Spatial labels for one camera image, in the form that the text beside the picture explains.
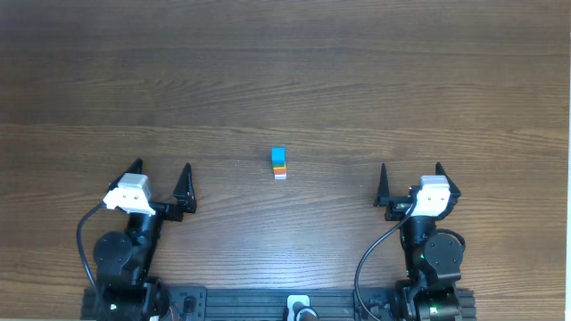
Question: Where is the mounting rail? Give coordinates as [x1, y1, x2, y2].
[82, 286, 477, 321]

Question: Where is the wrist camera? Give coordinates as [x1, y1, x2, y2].
[412, 175, 451, 218]
[103, 172, 154, 217]

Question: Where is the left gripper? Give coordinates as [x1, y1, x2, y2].
[109, 158, 198, 223]

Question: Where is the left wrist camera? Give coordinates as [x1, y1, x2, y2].
[103, 172, 154, 217]

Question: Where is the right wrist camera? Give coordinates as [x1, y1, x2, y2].
[412, 175, 451, 218]

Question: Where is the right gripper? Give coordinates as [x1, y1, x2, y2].
[373, 161, 462, 223]

